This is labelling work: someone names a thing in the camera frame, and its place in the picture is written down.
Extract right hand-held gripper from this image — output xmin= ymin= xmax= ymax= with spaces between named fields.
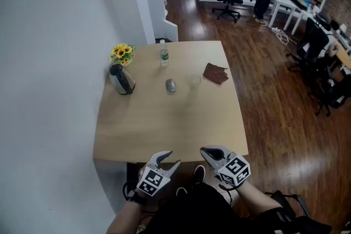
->
xmin=200 ymin=145 xmax=251 ymax=190

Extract person's left forearm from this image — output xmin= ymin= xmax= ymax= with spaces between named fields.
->
xmin=106 ymin=198 xmax=146 ymax=234

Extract black wrist strap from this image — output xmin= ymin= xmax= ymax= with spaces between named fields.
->
xmin=122 ymin=180 xmax=148 ymax=205

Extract steel electric kettle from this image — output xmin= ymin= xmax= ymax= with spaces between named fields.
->
xmin=109 ymin=64 xmax=137 ymax=95

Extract potted sunflowers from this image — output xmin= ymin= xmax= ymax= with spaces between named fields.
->
xmin=110 ymin=43 xmax=136 ymax=66

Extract black armchair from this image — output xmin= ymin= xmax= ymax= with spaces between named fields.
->
xmin=264 ymin=190 xmax=333 ymax=234

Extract white water dispenser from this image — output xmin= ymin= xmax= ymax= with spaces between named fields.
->
xmin=147 ymin=0 xmax=168 ymax=39

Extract wooden round desk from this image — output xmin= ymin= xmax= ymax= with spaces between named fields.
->
xmin=335 ymin=43 xmax=351 ymax=70

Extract white cables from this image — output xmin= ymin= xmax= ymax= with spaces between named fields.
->
xmin=271 ymin=26 xmax=298 ymax=45

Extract white low cabinet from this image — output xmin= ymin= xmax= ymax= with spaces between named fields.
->
xmin=163 ymin=19 xmax=179 ymax=43

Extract black chair with bags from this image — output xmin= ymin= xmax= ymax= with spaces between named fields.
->
xmin=308 ymin=62 xmax=351 ymax=118

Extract person's black clothing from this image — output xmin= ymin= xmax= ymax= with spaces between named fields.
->
xmin=105 ymin=182 xmax=305 ymax=234

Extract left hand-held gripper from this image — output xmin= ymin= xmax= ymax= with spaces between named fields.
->
xmin=136 ymin=150 xmax=182 ymax=197

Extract person's right forearm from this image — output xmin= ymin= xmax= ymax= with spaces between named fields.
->
xmin=236 ymin=180 xmax=284 ymax=219

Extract grey computer mouse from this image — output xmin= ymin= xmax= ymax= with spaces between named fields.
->
xmin=165 ymin=78 xmax=177 ymax=94

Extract clear plastic cup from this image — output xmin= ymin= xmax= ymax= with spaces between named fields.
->
xmin=187 ymin=75 xmax=202 ymax=90

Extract white desk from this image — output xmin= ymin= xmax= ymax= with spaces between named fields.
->
xmin=267 ymin=0 xmax=314 ymax=35

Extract brown leather wallet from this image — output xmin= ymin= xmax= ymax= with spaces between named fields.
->
xmin=202 ymin=62 xmax=229 ymax=85

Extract clear water bottle green label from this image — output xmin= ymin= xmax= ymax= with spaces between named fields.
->
xmin=159 ymin=39 xmax=170 ymax=67

